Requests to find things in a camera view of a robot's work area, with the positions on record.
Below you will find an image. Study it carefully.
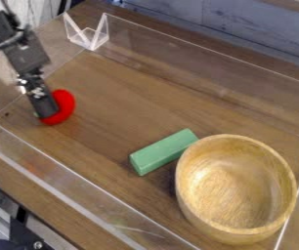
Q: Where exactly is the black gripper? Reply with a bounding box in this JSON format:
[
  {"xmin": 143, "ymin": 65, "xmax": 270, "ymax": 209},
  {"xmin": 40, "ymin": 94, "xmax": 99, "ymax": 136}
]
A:
[{"xmin": 0, "ymin": 30, "xmax": 59, "ymax": 119}]

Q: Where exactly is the red plush tomato toy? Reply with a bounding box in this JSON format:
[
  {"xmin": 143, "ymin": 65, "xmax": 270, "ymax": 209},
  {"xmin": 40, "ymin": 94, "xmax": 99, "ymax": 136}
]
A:
[{"xmin": 40, "ymin": 89, "xmax": 76, "ymax": 126}]

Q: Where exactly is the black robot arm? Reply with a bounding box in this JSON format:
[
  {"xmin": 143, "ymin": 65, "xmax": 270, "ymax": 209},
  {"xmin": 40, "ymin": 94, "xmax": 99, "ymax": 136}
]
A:
[{"xmin": 0, "ymin": 0, "xmax": 60, "ymax": 118}]

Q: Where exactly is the green rectangular block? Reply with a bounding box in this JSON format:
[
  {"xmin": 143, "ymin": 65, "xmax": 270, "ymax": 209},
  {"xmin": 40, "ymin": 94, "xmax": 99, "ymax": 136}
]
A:
[{"xmin": 129, "ymin": 128, "xmax": 199, "ymax": 176}]

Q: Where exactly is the wooden bowl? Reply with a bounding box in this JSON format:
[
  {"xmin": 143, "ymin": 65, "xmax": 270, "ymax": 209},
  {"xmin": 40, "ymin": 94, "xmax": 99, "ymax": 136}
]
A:
[{"xmin": 175, "ymin": 134, "xmax": 298, "ymax": 245}]

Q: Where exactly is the clear acrylic corner bracket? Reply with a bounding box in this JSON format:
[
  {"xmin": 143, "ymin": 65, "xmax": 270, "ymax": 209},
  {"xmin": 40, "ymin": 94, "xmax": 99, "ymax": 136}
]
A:
[{"xmin": 63, "ymin": 13, "xmax": 109, "ymax": 51}]

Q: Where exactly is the clear acrylic enclosure wall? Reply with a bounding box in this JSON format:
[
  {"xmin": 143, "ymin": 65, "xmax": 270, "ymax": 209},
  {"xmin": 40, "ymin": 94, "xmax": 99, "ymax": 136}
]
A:
[{"xmin": 0, "ymin": 14, "xmax": 299, "ymax": 250}]

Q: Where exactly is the black metal table bracket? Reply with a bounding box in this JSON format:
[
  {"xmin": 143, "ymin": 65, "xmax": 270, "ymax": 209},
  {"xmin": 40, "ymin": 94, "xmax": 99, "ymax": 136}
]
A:
[{"xmin": 9, "ymin": 207, "xmax": 55, "ymax": 250}]

